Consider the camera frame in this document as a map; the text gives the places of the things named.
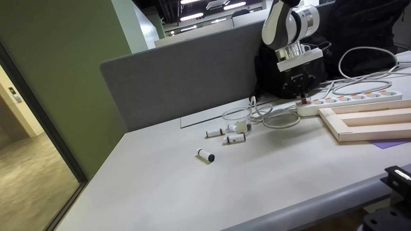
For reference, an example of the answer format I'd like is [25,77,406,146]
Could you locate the coiled white cable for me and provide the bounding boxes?
[249,96,301,130]

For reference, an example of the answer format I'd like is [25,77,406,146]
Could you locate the purple paper sheet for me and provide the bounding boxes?
[367,138,411,150]

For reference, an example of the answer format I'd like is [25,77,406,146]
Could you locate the black backpack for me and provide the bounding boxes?
[249,0,411,100]

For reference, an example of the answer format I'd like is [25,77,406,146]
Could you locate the grey desk divider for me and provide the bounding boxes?
[100,20,283,133]

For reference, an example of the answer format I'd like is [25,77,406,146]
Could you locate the looped grey cable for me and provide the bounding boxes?
[320,47,411,98]

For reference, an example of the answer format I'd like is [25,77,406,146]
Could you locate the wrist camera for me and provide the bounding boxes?
[277,48,323,72]

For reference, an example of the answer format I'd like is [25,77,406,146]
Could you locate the small white bottle black cap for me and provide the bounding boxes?
[197,148,215,163]

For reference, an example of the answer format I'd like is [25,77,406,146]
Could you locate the wooden frame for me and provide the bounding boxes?
[319,100,411,142]

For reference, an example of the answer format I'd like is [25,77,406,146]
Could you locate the white power strip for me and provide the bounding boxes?
[295,90,403,117]

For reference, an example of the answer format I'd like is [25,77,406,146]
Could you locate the clear plastic cup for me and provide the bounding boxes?
[222,107,253,133]

